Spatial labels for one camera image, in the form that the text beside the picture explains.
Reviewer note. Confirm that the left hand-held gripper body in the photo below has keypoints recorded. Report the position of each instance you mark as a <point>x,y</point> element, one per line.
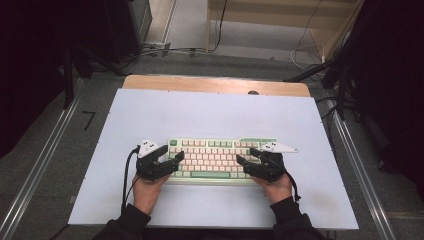
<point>148,170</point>

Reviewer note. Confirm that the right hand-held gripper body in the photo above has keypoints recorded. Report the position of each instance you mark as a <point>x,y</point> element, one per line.
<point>268,170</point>

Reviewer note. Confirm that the green and pink keyboard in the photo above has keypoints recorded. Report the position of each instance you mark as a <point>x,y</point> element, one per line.
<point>206,156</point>

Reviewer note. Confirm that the person's right hand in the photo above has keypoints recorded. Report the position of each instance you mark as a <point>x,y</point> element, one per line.
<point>275,191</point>

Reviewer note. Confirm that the person's left hand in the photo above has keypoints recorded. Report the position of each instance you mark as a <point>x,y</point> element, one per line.
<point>146,195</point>

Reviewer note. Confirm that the white table cover board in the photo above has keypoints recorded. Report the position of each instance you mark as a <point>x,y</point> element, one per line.
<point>200,113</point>

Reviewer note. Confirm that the black tripod stand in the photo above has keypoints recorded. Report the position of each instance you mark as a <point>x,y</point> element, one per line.
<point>341,90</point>

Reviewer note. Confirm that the black metal stand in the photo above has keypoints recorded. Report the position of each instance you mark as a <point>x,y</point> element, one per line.
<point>68,83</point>

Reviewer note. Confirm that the black cabinet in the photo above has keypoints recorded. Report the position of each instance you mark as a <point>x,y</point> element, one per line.
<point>126,26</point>

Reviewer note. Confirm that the light wooden shelf unit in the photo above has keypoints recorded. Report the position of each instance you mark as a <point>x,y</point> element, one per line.
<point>266,8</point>

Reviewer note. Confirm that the aluminium floor rail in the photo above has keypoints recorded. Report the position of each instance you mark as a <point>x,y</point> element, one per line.
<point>363,180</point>
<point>33,176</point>

